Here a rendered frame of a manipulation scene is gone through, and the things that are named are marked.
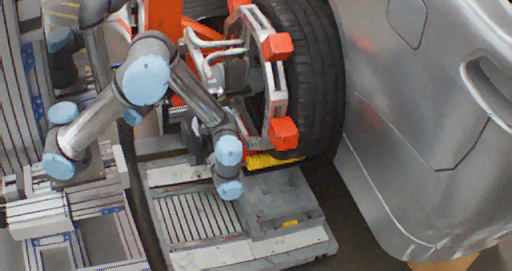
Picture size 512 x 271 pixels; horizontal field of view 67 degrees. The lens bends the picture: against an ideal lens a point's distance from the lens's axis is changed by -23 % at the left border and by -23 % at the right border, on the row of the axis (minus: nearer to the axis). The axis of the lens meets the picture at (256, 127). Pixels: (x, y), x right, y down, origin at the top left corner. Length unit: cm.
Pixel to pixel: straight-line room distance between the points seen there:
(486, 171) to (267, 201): 137
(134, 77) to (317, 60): 71
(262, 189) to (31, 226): 121
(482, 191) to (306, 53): 80
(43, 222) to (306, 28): 114
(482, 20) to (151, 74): 79
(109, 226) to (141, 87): 115
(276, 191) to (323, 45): 89
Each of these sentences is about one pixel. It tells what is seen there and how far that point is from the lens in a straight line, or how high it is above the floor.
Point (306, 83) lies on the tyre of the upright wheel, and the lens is 161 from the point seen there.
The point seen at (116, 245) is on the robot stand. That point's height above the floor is 21.
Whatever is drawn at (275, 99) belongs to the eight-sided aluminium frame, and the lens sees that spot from 162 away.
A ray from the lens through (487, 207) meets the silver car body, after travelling 125.
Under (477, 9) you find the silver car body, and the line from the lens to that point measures 105.
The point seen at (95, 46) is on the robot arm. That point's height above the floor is 115.
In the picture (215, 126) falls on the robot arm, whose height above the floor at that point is 99.
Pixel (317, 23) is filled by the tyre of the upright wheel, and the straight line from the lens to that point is 169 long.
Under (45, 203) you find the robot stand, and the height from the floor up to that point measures 74.
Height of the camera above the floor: 198
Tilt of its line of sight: 42 degrees down
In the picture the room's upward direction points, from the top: 7 degrees clockwise
